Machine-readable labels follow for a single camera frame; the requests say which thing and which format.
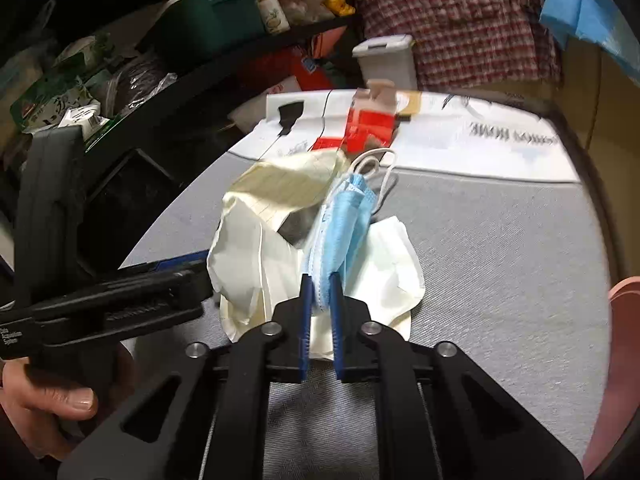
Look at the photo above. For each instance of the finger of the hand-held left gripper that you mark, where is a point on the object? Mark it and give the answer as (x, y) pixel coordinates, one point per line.
(192, 287)
(170, 265)

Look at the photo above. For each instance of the white printed sheet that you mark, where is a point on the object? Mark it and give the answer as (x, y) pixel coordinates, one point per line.
(500, 155)

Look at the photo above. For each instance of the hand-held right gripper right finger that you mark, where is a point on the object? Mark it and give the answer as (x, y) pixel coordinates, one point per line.
(336, 320)

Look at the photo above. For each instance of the green snack packet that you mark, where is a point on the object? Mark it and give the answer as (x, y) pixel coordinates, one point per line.
(55, 100)

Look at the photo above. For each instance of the cream paper bag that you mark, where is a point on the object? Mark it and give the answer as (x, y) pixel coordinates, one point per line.
(240, 260)

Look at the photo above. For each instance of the yellow figurine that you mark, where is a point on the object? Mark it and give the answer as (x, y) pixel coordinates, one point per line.
(337, 5)

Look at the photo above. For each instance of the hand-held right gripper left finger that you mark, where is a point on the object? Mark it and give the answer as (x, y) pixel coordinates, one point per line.
(302, 310)

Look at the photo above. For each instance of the person's left hand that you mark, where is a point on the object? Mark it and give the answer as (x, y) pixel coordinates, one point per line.
(50, 400)

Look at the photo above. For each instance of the red plaid cloth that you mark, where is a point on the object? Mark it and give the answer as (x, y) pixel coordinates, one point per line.
(465, 20)

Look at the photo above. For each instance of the white lidded jar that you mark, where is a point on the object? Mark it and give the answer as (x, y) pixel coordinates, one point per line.
(272, 15)

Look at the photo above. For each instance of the green storage box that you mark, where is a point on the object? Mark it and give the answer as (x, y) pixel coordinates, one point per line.
(215, 25)

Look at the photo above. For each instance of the blue face mask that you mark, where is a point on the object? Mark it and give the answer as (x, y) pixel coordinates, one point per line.
(335, 230)

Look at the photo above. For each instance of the clear plastic bag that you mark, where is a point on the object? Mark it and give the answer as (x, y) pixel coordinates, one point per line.
(140, 77)

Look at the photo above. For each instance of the red and white carton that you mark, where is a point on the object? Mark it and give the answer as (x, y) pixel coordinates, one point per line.
(365, 125)

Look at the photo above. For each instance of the white lidded bin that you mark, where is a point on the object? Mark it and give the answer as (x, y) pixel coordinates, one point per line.
(385, 65)

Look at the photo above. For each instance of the pink plastic bin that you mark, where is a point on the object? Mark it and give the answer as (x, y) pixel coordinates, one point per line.
(625, 300)

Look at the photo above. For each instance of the black shelf rack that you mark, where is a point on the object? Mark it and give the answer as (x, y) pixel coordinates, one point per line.
(210, 80)

